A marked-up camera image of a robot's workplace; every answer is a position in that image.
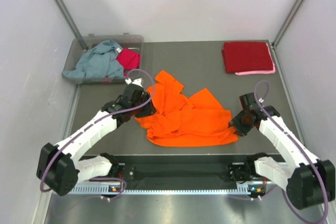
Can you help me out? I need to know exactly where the folded dark red t shirt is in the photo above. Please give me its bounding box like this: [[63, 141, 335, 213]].
[[222, 41, 274, 74]]

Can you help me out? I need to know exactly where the grey slotted cable duct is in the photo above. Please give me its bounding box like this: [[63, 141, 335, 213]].
[[69, 182, 266, 195]]

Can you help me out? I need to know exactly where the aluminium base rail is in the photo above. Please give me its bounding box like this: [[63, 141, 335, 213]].
[[70, 154, 295, 196]]

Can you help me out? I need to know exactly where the grey blue t shirt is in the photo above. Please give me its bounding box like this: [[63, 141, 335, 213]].
[[62, 40, 124, 79]]

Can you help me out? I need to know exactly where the orange t shirt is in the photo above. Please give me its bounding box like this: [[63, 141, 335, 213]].
[[137, 70, 238, 147]]

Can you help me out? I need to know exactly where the clear grey plastic bin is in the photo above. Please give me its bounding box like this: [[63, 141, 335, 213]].
[[62, 34, 144, 84]]

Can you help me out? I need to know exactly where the left corner aluminium post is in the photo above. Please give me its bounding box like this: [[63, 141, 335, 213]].
[[54, 0, 88, 50]]

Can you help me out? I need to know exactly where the folded pink t shirt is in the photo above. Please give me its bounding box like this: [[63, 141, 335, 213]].
[[235, 42, 276, 76]]

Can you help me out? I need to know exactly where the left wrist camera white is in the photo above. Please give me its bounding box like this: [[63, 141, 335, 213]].
[[125, 78, 143, 87]]

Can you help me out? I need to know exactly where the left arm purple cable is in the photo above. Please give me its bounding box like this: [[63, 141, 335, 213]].
[[39, 69, 156, 193]]

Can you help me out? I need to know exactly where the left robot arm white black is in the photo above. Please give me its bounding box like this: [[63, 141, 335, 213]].
[[36, 78, 156, 196]]

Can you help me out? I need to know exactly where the corner aluminium post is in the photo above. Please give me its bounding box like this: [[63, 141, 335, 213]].
[[54, 0, 88, 50], [271, 0, 305, 48]]

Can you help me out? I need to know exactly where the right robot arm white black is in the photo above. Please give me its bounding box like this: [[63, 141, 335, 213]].
[[229, 93, 335, 210]]

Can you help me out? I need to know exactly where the right corner aluminium post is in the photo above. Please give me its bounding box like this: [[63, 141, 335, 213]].
[[271, 0, 305, 48]]

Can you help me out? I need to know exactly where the magenta t shirt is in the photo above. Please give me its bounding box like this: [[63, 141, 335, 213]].
[[117, 48, 141, 71]]

